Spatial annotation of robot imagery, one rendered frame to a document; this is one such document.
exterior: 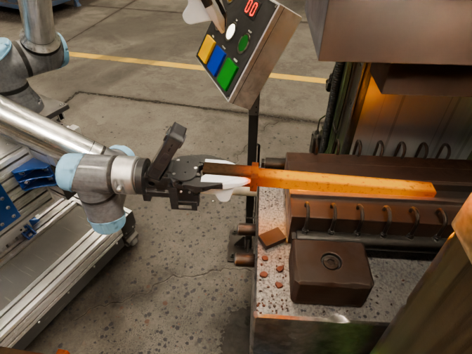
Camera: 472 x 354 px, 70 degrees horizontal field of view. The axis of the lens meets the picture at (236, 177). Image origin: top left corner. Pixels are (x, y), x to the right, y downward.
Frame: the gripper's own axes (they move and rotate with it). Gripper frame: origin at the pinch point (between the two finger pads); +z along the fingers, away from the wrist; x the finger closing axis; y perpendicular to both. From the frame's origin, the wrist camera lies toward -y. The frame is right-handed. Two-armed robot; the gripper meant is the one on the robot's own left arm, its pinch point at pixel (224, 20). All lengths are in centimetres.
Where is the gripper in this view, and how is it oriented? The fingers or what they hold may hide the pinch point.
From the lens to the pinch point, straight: 64.5
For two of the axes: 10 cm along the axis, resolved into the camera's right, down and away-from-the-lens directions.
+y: -8.9, 3.0, 3.5
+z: 4.5, 6.8, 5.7
